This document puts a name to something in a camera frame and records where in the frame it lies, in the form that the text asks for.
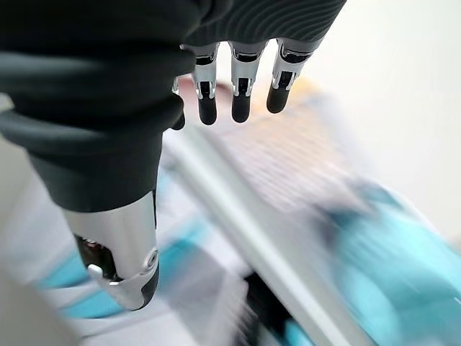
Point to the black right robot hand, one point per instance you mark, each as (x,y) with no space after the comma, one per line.
(90,90)

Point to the white medical cart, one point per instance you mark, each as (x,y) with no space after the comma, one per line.
(230,209)

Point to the white plastic mesh basket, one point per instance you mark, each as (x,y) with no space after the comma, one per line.
(281,155)

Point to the light blue waste bin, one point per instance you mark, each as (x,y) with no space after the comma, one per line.
(389,259)

